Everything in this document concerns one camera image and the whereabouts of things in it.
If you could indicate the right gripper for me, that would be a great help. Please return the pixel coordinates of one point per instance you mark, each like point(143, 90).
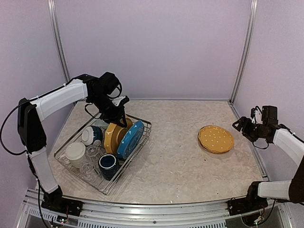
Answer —
point(245, 129)

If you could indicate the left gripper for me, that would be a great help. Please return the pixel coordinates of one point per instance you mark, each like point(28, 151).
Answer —
point(115, 118)

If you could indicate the yellow dotted plate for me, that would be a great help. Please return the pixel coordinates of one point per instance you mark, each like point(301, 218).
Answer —
point(114, 135)
point(214, 133)

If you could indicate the cream bird plate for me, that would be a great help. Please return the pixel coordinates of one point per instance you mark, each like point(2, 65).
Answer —
point(216, 147)

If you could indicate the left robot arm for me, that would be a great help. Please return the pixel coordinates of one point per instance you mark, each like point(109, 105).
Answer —
point(32, 112)

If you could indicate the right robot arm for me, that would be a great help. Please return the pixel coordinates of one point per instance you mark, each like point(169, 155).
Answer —
point(263, 124)

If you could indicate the light striped bowl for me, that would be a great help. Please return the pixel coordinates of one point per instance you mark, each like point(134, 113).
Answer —
point(101, 123)

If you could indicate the blue dotted plate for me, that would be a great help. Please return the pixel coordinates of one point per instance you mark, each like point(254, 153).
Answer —
point(130, 140)

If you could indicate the dark teal striped bowl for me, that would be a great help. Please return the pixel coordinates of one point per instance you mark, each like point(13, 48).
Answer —
point(92, 135)

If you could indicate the clear glass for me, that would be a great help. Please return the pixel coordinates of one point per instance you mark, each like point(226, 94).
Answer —
point(93, 153)
point(87, 169)

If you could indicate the dark blue mug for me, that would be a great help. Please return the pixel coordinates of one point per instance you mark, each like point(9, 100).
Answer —
point(108, 165)

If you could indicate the white cup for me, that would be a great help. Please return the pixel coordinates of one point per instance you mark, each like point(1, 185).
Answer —
point(74, 155)

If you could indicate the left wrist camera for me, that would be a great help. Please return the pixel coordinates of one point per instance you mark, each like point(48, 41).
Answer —
point(120, 101)

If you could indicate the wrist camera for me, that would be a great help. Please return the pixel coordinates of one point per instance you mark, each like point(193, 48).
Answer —
point(256, 115)
point(120, 101)

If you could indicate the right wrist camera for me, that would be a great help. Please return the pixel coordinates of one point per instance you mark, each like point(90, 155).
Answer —
point(256, 115)

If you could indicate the wire dish rack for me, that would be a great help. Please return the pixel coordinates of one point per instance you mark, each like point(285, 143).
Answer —
point(100, 153)

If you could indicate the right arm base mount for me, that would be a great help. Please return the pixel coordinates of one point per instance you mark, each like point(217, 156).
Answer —
point(245, 205)

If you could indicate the aluminium front rail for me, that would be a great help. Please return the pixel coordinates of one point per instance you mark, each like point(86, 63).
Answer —
point(102, 214)

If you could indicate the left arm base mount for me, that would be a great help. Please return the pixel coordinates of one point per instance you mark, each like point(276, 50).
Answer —
point(65, 206)

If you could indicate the right aluminium post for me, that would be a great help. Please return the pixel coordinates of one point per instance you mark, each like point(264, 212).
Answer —
point(245, 51)

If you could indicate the aluminium post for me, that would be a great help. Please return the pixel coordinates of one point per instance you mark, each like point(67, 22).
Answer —
point(245, 51)
point(57, 37)

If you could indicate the left aluminium post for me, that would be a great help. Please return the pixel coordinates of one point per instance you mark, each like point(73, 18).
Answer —
point(57, 37)

